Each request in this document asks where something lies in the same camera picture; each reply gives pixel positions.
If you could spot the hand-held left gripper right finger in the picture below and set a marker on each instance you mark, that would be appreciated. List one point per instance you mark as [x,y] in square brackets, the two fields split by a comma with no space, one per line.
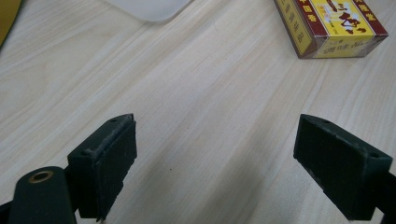
[339,165]

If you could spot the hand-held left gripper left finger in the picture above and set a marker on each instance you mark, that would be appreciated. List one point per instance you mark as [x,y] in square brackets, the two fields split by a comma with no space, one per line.
[102,161]

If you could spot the translucent plastic storage box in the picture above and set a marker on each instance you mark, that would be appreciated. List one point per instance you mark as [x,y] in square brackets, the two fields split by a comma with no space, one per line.
[149,7]

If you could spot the yellow and red seasoning box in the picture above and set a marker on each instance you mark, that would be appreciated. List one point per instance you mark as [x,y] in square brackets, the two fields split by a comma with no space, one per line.
[336,25]

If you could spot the yellow packet with dark edge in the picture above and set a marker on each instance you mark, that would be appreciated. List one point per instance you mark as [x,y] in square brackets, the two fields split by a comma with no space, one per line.
[7,15]

